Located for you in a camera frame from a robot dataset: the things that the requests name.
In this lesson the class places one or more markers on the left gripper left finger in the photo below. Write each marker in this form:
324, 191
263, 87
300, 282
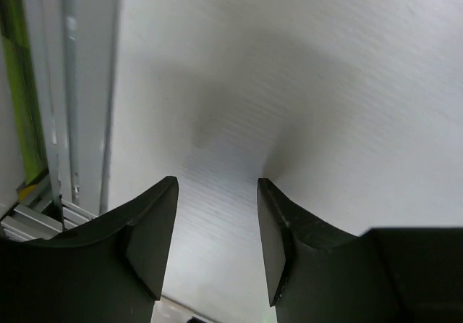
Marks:
110, 269

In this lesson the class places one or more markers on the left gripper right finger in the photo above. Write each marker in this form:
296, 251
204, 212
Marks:
316, 272

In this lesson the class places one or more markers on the aluminium frame rail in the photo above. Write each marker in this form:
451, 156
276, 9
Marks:
58, 61

